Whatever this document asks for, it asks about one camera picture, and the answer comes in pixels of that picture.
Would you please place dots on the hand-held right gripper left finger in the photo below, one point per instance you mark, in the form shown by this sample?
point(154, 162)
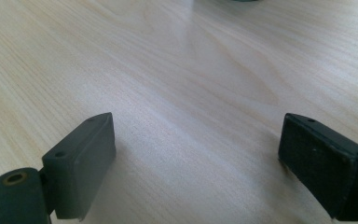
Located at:
point(84, 161)

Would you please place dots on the teal plastic cup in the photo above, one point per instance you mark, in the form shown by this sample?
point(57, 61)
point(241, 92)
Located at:
point(244, 0)

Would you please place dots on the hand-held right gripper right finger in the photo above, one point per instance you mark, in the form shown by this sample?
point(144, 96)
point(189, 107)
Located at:
point(320, 168)

